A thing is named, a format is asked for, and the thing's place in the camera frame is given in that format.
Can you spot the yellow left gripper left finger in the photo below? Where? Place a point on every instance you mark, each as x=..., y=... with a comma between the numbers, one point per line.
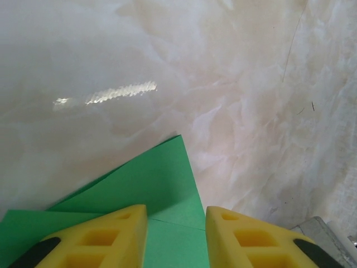
x=134, y=237

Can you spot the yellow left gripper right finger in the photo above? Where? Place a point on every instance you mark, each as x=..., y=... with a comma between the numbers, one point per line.
x=220, y=245

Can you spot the green paper sheet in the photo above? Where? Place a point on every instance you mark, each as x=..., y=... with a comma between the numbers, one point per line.
x=156, y=181

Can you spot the grey metal plate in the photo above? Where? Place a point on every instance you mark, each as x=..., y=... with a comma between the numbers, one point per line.
x=323, y=234

